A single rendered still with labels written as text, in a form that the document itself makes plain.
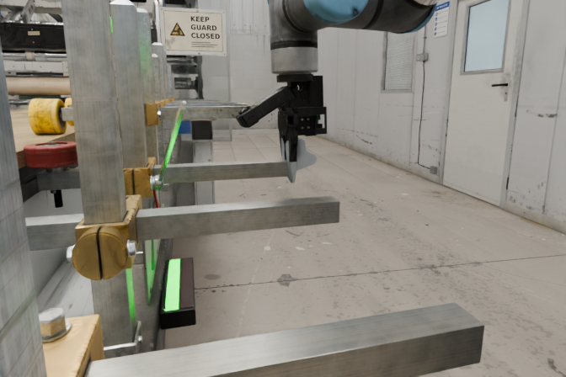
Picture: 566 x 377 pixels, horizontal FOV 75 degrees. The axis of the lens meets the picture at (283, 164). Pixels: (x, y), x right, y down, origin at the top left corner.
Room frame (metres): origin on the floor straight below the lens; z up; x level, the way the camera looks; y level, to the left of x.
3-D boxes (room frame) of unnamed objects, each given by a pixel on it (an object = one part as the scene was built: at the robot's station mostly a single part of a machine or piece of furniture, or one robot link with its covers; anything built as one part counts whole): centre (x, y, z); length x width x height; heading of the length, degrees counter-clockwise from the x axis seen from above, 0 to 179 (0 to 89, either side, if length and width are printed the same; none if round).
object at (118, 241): (0.40, 0.19, 0.84); 0.14 x 0.06 x 0.05; 15
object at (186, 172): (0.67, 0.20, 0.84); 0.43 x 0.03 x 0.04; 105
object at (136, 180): (0.64, 0.26, 0.85); 0.14 x 0.06 x 0.05; 15
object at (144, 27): (0.86, 0.31, 0.93); 0.04 x 0.04 x 0.48; 15
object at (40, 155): (0.62, 0.39, 0.85); 0.08 x 0.08 x 0.11
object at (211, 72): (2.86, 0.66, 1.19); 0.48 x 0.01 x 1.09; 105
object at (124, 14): (0.62, 0.25, 0.90); 0.04 x 0.04 x 0.48; 15
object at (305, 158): (0.72, -0.04, 0.86); 0.06 x 0.03 x 0.09; 104
